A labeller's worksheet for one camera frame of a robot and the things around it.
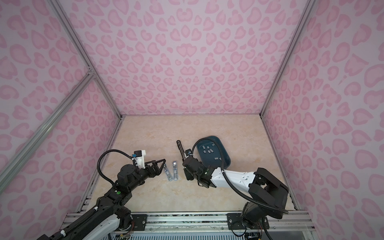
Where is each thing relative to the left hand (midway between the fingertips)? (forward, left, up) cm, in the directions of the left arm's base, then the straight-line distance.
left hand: (161, 159), depth 78 cm
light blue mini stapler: (-1, -1, -16) cm, 16 cm away
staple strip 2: (+17, -23, -15) cm, 32 cm away
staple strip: (+8, -31, -15) cm, 35 cm away
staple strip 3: (+14, -28, -16) cm, 35 cm away
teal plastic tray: (+12, -27, -15) cm, 33 cm away
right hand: (-1, -13, -9) cm, 16 cm away
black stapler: (+17, -7, -15) cm, 23 cm away
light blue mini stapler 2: (0, -5, -15) cm, 16 cm away
